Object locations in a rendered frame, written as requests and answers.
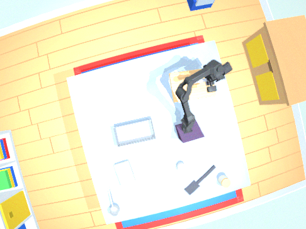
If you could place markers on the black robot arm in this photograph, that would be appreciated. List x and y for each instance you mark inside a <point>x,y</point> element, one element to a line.
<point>216,71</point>

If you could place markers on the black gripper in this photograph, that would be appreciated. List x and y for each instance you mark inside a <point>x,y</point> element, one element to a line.
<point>210,83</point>

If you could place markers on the light wooden board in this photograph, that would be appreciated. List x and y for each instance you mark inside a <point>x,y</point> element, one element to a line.
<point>198,90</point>

